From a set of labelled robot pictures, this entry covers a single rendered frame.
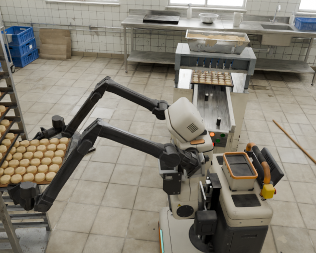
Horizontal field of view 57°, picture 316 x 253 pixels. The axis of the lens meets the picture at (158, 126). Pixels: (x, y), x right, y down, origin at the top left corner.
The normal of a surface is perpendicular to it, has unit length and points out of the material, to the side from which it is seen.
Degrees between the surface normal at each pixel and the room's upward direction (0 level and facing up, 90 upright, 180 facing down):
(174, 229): 1
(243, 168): 1
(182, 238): 1
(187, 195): 90
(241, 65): 90
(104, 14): 90
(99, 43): 90
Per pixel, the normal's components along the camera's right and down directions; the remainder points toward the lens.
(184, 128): 0.07, 0.53
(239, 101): -0.14, 0.52
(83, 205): 0.03, -0.85
